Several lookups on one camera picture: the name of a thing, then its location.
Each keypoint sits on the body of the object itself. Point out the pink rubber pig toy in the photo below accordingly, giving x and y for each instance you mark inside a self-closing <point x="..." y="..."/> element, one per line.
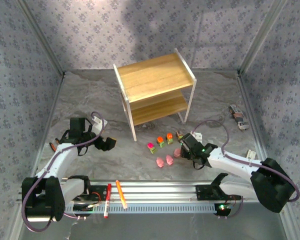
<point x="160" y="162"/>
<point x="169" y="160"/>
<point x="177" y="152"/>

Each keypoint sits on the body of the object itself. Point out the small green toy truck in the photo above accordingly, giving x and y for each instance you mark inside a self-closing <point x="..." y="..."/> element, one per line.
<point x="179" y="135"/>

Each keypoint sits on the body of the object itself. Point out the orange tank truck red face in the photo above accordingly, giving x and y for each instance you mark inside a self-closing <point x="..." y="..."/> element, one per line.
<point x="169" y="138"/>

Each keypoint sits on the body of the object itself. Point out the orange tank truck blue face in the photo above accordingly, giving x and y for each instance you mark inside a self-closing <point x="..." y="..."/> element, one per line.
<point x="160" y="141"/>

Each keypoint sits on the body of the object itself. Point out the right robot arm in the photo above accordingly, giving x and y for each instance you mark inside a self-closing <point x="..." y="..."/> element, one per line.
<point x="230" y="160"/>

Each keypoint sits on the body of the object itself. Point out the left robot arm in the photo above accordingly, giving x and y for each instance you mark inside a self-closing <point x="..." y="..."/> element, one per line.
<point x="62" y="155"/>

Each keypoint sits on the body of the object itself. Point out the green toy truck pink tank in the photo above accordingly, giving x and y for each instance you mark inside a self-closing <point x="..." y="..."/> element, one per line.
<point x="151" y="148"/>

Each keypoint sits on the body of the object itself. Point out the orange marker pen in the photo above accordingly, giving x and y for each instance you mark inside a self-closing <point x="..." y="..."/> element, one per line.
<point x="121" y="193"/>

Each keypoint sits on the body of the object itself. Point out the red marker pen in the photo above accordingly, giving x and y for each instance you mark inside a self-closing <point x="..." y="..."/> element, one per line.
<point x="107" y="200"/>

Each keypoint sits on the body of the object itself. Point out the white plastic clip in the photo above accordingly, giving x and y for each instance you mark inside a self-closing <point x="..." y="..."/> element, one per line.
<point x="250" y="153"/>

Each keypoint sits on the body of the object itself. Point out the grey striped utility tool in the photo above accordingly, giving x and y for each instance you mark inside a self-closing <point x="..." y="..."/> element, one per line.
<point x="237" y="116"/>

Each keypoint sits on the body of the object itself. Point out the aluminium frame bar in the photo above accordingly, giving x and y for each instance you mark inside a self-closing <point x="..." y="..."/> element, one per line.
<point x="42" y="40"/>
<point x="46" y="130"/>
<point x="261" y="37"/>
<point x="257" y="130"/>

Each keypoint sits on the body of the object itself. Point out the aluminium mounting rail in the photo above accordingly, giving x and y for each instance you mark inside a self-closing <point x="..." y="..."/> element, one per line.
<point x="152" y="191"/>

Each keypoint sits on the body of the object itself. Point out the wooden shelf white metal frame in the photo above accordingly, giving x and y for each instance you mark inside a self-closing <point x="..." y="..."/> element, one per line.
<point x="152" y="75"/>

